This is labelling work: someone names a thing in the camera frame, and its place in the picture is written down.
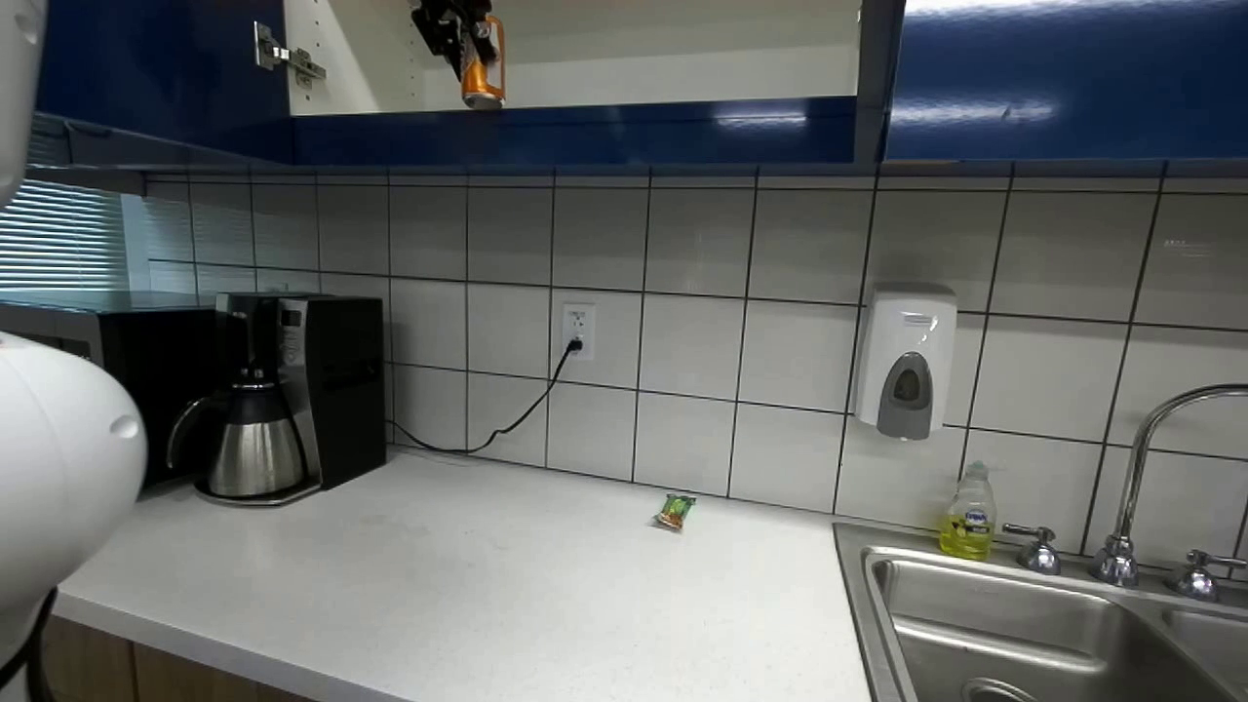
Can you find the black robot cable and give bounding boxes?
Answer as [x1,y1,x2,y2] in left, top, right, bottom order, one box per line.
[0,584,61,702]

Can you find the white soap dispenser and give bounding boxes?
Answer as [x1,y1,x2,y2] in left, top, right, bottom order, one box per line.
[849,283,965,445]

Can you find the steel coffee carafe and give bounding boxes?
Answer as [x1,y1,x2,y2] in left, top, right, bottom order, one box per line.
[163,372,315,507]

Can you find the white wall outlet with plug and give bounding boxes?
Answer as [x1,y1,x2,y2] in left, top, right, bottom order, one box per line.
[555,298,601,372]

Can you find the wooden lower cabinet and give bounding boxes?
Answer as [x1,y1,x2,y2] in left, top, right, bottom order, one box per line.
[30,619,315,702]

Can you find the green snack packet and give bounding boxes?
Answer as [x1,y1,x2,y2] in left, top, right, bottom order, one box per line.
[650,486,700,537]

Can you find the stainless steel sink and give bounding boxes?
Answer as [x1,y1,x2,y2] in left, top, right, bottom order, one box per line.
[832,519,1248,702]

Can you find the yellow dish soap bottle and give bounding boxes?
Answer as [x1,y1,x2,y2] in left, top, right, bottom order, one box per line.
[938,459,1004,565]

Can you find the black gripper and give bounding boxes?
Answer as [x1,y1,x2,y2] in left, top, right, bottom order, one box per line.
[410,0,511,75]

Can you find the black coffee maker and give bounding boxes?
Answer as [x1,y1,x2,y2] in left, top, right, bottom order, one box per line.
[211,294,390,507]

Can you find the black microwave oven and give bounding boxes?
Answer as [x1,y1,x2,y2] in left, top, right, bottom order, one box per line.
[0,300,236,494]

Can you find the blue closed cabinet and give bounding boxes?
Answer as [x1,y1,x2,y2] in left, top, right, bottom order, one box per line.
[886,0,1248,168]

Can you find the orange soda can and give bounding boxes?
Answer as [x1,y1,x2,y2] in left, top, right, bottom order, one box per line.
[458,13,511,109]

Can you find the metal door hinge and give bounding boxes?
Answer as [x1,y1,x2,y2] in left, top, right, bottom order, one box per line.
[251,14,332,87]

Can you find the black power cord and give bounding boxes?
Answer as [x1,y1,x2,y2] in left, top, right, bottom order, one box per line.
[383,339,584,459]

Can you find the chrome sink faucet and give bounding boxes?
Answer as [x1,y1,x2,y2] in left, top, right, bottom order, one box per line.
[1004,377,1248,604]

